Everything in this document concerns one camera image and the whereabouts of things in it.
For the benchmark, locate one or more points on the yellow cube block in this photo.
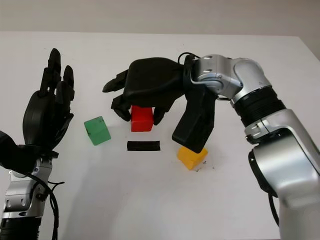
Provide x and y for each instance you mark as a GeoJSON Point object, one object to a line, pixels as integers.
{"type": "Point", "coordinates": [187, 157]}

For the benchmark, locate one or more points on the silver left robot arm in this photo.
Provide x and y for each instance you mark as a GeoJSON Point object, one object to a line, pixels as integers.
{"type": "Point", "coordinates": [22, 195]}

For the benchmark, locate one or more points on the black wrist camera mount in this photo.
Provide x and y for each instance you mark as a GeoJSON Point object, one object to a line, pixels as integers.
{"type": "Point", "coordinates": [197, 117]}
{"type": "Point", "coordinates": [15, 152]}

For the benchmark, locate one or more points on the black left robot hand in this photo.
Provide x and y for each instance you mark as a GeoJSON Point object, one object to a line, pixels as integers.
{"type": "Point", "coordinates": [42, 117]}

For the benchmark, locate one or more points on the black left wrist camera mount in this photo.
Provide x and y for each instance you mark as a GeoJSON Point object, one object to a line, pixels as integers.
{"type": "Point", "coordinates": [15, 152]}

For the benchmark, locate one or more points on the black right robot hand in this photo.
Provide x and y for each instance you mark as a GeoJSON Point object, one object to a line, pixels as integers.
{"type": "Point", "coordinates": [152, 80]}

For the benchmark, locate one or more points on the black tape strip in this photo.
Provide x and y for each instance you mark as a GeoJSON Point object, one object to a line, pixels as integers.
{"type": "Point", "coordinates": [143, 146]}

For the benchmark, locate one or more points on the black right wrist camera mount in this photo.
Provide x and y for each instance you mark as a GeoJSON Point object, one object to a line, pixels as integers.
{"type": "Point", "coordinates": [197, 117]}

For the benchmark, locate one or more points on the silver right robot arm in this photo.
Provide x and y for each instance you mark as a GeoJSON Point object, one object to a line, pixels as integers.
{"type": "Point", "coordinates": [287, 155]}

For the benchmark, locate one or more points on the red cube block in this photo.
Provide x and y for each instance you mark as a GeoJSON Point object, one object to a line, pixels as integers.
{"type": "Point", "coordinates": [141, 120]}

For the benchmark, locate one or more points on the green cube block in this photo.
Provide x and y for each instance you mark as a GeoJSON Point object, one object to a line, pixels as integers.
{"type": "Point", "coordinates": [97, 131]}

